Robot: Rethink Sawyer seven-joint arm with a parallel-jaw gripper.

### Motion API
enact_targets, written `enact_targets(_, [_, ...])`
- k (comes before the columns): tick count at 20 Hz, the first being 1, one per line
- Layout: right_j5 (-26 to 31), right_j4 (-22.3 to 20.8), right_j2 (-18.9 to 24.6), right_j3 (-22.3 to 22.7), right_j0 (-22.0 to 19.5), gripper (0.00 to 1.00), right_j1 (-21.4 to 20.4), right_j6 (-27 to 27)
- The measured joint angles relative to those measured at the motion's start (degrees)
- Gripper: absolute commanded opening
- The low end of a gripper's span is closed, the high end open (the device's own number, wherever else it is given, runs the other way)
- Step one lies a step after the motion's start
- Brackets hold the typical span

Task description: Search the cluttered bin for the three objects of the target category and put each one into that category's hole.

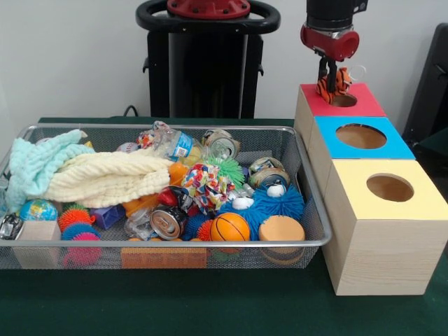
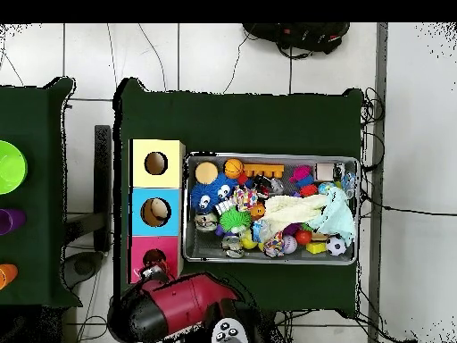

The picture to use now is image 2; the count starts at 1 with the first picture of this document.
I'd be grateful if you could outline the crushed clear water bottle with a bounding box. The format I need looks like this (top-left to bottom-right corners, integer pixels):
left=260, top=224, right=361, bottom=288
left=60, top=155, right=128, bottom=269
left=251, top=219, right=273, bottom=243

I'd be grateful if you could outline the cream waffle cloth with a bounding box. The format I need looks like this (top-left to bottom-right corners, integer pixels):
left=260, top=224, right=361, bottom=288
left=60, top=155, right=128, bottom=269
left=262, top=194, right=330, bottom=233

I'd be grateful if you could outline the mint green waffle cloth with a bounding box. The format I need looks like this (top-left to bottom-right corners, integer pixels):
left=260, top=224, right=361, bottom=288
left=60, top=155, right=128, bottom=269
left=306, top=185, right=357, bottom=247

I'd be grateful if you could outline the shallow clear mesh bin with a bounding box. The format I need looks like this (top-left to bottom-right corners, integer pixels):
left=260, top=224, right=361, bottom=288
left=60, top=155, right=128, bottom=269
left=182, top=151, right=360, bottom=266

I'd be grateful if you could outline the wooden box with three holes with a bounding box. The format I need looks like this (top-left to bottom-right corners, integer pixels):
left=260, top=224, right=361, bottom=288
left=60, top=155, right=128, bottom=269
left=126, top=138, right=187, bottom=285

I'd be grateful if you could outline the crushed drink can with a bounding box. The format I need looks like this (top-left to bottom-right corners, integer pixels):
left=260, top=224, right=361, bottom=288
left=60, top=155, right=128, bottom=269
left=220, top=233, right=246, bottom=259

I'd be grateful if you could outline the green spiky ball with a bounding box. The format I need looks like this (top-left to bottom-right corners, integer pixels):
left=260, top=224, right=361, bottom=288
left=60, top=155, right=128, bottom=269
left=218, top=205, right=253, bottom=234

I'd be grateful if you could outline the blue fuzzy monster toy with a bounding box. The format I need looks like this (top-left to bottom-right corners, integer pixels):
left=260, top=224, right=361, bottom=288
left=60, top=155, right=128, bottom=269
left=190, top=173, right=239, bottom=214

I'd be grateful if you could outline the tan round foam disc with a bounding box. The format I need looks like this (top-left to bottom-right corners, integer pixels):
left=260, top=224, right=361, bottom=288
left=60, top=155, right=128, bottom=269
left=194, top=161, right=220, bottom=185

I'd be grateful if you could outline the dark green table cloth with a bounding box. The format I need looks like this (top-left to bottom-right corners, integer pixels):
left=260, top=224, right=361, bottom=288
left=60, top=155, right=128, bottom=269
left=0, top=77, right=83, bottom=310
left=112, top=77, right=365, bottom=315

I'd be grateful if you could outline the orange toy basketball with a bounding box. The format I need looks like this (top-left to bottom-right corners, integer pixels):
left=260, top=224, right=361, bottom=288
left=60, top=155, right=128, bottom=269
left=223, top=157, right=245, bottom=180

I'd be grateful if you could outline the orange cup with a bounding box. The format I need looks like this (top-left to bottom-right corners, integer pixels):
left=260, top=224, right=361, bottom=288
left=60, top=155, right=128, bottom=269
left=0, top=263, right=19, bottom=290

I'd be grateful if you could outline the purple cup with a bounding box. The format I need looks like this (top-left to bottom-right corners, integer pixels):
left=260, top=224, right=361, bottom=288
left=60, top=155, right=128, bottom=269
left=0, top=208, right=28, bottom=236

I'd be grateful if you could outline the orange plastic building block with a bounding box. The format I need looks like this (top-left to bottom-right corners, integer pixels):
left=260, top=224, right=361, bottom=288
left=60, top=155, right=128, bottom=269
left=243, top=163, right=286, bottom=179

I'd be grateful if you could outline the lime green bowl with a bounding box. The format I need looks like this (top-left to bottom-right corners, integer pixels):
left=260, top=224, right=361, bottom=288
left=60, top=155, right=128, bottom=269
left=0, top=139, right=29, bottom=196

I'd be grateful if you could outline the small soccer ball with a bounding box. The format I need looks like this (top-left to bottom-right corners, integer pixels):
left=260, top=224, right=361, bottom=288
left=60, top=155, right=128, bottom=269
left=325, top=234, right=347, bottom=257

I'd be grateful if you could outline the black cable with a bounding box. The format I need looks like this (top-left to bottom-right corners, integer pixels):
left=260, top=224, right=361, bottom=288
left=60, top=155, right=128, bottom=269
left=360, top=188, right=457, bottom=217

